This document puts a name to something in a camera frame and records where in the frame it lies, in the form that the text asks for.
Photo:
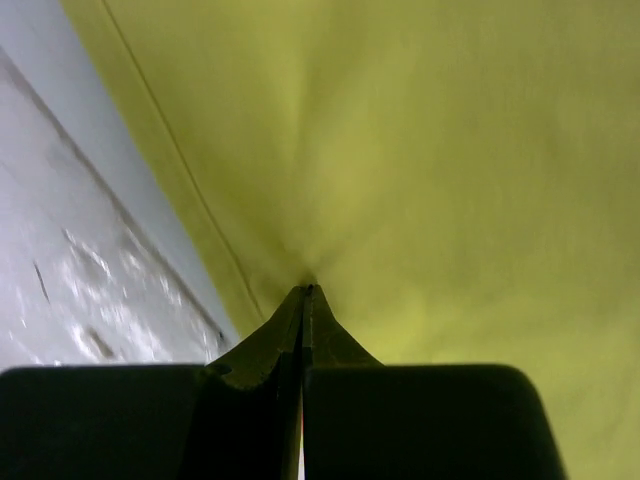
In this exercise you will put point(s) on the yellow-green trousers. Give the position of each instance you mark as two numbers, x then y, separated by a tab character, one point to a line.
460	177

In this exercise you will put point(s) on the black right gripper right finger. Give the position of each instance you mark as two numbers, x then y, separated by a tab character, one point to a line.
365	420

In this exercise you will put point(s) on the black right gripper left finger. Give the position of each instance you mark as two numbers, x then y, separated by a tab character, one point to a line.
231	419

